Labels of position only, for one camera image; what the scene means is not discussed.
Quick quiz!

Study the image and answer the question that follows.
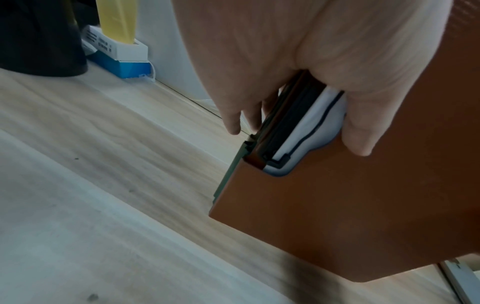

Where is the person's left hand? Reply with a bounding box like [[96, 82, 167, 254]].
[[170, 0, 452, 157]]

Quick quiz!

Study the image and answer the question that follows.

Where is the blue box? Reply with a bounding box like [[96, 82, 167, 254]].
[[87, 50, 154, 80]]

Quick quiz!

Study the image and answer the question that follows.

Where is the white box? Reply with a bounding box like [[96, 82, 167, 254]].
[[81, 25, 149, 63]]

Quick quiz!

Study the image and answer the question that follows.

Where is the yellow bag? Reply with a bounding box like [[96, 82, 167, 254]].
[[96, 0, 141, 46]]

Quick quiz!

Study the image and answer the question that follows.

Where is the black bin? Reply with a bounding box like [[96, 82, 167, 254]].
[[0, 0, 89, 78]]

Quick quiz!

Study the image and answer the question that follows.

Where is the white frame rail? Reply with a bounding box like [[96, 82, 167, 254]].
[[438, 257, 480, 304]]

